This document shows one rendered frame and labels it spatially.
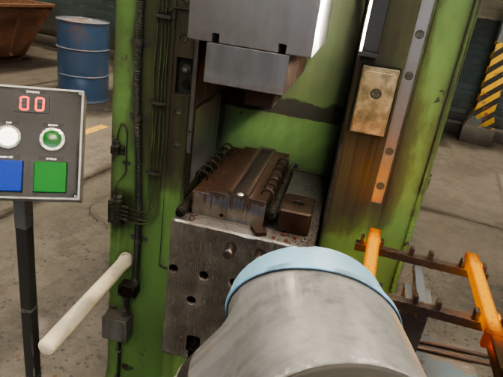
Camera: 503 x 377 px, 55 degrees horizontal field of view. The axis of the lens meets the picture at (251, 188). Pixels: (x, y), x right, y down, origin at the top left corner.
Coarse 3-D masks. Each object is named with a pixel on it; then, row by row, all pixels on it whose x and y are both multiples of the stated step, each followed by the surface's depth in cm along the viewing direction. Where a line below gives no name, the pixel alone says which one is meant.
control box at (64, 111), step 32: (0, 96) 116; (32, 96) 118; (64, 96) 120; (0, 128) 115; (32, 128) 118; (64, 128) 119; (32, 160) 117; (64, 160) 119; (0, 192) 114; (32, 192) 116
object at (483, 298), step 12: (468, 252) 118; (468, 264) 114; (480, 264) 113; (480, 276) 108; (480, 288) 103; (480, 300) 99; (492, 300) 99; (492, 312) 95; (492, 324) 92; (492, 336) 88; (492, 348) 88; (492, 360) 85
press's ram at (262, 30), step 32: (192, 0) 110; (224, 0) 109; (256, 0) 107; (288, 0) 106; (320, 0) 104; (192, 32) 113; (224, 32) 111; (256, 32) 110; (288, 32) 108; (320, 32) 120
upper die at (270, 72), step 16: (208, 48) 113; (224, 48) 113; (240, 48) 112; (208, 64) 115; (224, 64) 114; (240, 64) 113; (256, 64) 112; (272, 64) 112; (288, 64) 111; (304, 64) 148; (208, 80) 116; (224, 80) 115; (240, 80) 115; (256, 80) 114; (272, 80) 113; (288, 80) 117
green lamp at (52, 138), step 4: (48, 132) 118; (52, 132) 118; (56, 132) 118; (44, 136) 118; (48, 136) 118; (52, 136) 118; (56, 136) 118; (60, 136) 119; (44, 140) 118; (48, 140) 118; (52, 140) 118; (56, 140) 118; (60, 140) 119; (48, 144) 118; (52, 144) 118; (56, 144) 118
